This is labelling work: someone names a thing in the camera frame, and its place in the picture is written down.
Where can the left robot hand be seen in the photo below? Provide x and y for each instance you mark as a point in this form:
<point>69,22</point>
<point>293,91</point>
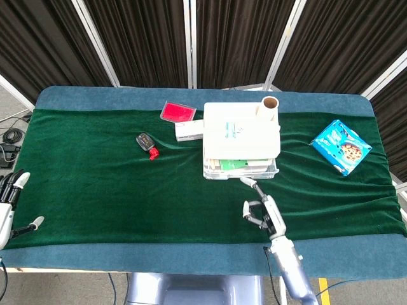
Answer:
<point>4,219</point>

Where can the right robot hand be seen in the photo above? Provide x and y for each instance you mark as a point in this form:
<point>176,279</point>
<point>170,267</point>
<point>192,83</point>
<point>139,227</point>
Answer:
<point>275,216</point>

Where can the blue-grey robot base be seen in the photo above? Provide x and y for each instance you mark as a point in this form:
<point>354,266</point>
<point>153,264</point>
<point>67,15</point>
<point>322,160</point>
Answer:
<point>197,289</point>

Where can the blue cookie package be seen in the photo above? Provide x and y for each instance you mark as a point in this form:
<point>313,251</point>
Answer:
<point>337,149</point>

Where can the black power adapter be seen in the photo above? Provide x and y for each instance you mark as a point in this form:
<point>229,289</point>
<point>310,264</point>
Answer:
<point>8,155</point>

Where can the green paper packet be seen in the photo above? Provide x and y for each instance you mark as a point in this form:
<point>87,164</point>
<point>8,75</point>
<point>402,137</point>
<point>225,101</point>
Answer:
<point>232,164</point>

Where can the white table leg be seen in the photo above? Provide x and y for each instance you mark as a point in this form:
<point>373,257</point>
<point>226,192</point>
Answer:
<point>283,290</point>

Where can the green velvet cloth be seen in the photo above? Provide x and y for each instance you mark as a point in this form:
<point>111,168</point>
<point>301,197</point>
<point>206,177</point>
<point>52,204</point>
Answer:
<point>95,197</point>

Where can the cardboard paper roll tube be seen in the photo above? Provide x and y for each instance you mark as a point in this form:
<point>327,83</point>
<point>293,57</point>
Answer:
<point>265,112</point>

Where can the long white carton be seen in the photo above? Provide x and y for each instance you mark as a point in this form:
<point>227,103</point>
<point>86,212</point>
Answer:
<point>189,130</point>

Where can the blue table cover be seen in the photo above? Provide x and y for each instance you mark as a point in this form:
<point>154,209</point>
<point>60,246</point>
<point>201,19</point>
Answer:
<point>127,257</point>

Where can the red stamp pad case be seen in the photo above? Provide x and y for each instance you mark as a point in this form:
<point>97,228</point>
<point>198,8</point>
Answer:
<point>178,111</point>

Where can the black curtain folding screen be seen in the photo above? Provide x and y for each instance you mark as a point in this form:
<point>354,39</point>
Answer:
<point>143,41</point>

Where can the white storage box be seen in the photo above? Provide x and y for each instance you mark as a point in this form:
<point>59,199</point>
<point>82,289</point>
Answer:
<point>216,139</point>

